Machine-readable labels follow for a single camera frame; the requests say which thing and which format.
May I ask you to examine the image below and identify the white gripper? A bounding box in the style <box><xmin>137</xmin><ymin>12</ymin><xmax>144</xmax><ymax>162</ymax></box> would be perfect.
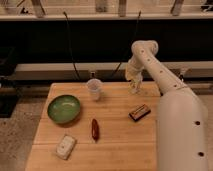
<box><xmin>125</xmin><ymin>60</ymin><xmax>144</xmax><ymax>94</ymax></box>

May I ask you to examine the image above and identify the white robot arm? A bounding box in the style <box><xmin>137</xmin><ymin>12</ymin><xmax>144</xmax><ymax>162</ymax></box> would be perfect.
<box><xmin>125</xmin><ymin>40</ymin><xmax>208</xmax><ymax>171</ymax></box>

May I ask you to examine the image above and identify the brown orange small box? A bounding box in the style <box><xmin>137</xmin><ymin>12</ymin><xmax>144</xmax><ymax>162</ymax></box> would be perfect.
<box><xmin>129</xmin><ymin>104</ymin><xmax>151</xmax><ymax>121</ymax></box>

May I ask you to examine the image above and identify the red sausage-shaped object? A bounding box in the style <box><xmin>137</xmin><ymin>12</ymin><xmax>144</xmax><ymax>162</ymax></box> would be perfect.
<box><xmin>92</xmin><ymin>119</ymin><xmax>99</xmax><ymax>141</ymax></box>

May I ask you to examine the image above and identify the green bowl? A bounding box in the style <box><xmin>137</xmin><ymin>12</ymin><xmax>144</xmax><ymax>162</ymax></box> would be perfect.
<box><xmin>47</xmin><ymin>95</ymin><xmax>80</xmax><ymax>124</ymax></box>

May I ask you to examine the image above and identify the white rectangular sponge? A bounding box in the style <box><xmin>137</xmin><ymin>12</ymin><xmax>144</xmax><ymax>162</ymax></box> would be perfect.
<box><xmin>56</xmin><ymin>134</ymin><xmax>77</xmax><ymax>160</ymax></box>

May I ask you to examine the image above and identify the right black cable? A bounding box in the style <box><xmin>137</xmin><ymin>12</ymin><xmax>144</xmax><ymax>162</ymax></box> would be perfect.
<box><xmin>109</xmin><ymin>10</ymin><xmax>142</xmax><ymax>79</ymax></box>

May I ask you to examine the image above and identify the black cable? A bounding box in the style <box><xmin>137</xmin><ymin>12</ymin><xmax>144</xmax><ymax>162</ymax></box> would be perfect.
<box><xmin>62</xmin><ymin>11</ymin><xmax>82</xmax><ymax>81</ymax></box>
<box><xmin>109</xmin><ymin>10</ymin><xmax>142</xmax><ymax>79</ymax></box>

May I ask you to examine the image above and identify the left black cable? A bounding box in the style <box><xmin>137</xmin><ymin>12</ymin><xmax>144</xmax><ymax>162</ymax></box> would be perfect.
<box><xmin>62</xmin><ymin>11</ymin><xmax>82</xmax><ymax>81</ymax></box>

